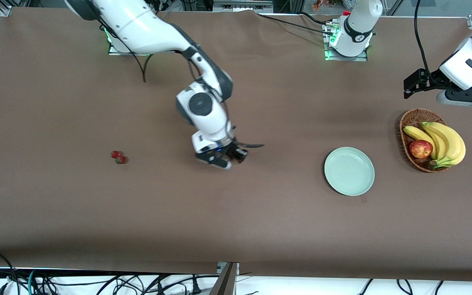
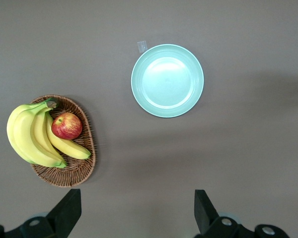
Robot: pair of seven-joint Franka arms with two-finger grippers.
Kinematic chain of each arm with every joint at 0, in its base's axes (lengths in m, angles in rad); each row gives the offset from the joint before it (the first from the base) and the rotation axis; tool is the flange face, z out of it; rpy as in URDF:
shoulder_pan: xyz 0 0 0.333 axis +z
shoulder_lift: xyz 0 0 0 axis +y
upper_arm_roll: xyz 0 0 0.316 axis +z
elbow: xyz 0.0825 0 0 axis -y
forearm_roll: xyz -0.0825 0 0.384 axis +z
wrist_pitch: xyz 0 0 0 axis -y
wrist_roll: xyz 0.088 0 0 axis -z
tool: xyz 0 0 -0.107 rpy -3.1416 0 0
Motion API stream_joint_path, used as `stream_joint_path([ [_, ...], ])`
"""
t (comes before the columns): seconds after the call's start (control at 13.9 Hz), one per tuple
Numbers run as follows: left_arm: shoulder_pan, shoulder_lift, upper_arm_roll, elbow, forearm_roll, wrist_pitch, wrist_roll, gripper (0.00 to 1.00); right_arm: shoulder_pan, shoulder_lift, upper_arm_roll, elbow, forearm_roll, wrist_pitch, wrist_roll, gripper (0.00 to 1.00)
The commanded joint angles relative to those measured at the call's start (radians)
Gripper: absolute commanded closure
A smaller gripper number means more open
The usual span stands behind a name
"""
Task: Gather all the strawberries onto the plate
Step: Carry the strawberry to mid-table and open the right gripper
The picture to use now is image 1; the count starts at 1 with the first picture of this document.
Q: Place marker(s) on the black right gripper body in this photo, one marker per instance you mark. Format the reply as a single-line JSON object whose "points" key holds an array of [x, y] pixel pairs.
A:
{"points": [[233, 150]]}

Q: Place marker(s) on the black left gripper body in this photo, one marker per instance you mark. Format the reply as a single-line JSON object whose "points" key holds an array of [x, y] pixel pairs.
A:
{"points": [[434, 78]]}

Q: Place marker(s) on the red strawberry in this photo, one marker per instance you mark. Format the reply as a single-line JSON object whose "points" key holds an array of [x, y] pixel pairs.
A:
{"points": [[121, 160], [116, 154]]}

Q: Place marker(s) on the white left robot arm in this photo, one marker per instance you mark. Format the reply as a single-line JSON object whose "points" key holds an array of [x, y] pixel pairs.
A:
{"points": [[355, 32]]}

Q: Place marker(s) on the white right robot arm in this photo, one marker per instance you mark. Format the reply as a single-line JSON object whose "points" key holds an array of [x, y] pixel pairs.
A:
{"points": [[146, 28]]}

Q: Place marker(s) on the light green round plate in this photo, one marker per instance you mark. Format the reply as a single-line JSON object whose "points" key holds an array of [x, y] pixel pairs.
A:
{"points": [[349, 171]]}

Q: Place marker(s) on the brown wicker basket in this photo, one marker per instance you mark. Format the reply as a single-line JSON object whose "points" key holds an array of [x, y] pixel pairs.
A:
{"points": [[414, 116]]}

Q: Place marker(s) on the small yellow banana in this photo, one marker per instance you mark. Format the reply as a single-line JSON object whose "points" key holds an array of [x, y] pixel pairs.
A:
{"points": [[416, 133]]}

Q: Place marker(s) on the brown table cover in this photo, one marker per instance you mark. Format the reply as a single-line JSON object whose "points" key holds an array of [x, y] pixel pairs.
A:
{"points": [[236, 213]]}

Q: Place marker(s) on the red apple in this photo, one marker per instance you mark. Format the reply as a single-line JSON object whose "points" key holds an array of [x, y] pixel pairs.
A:
{"points": [[420, 149]]}

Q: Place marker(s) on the large yellow banana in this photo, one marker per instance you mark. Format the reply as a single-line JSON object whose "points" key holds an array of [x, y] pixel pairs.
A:
{"points": [[457, 145]]}

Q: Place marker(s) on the orange background objects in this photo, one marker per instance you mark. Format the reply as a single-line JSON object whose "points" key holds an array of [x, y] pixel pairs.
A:
{"points": [[322, 5]]}

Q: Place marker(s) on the aluminium profile beam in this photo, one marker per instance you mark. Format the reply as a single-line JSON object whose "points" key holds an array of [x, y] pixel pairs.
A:
{"points": [[225, 282]]}

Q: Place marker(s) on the grey metal device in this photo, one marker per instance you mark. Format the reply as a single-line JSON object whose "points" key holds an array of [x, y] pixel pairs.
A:
{"points": [[242, 6]]}

